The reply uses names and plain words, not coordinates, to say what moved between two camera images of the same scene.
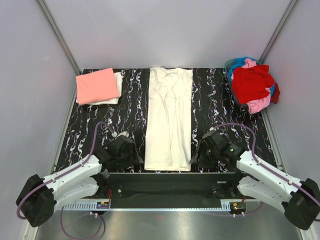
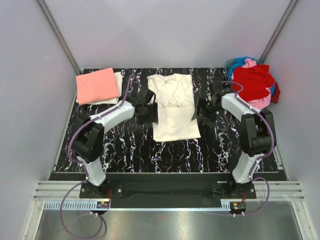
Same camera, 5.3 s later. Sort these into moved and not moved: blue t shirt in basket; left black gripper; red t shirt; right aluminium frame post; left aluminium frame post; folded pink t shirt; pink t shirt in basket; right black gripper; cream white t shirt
Moved: cream white t shirt; right black gripper; left black gripper
Not moved: blue t shirt in basket; folded pink t shirt; right aluminium frame post; left aluminium frame post; pink t shirt in basket; red t shirt
